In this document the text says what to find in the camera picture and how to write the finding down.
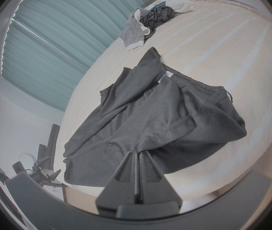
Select pile of clothes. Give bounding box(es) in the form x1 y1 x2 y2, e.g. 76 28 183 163
119 0 197 51

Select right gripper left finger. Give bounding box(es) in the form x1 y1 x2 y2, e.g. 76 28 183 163
95 151 137 208

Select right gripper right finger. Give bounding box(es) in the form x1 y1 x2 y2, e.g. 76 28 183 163
137 150 182 207

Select bed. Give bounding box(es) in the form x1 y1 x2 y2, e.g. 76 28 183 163
59 0 272 202

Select white printed pillow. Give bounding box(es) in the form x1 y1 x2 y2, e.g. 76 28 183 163
150 0 195 8

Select blue-green curtain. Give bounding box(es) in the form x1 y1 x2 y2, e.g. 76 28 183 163
1 22 88 112
12 0 146 70

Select black T-shirt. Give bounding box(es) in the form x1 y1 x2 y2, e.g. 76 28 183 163
63 46 247 189

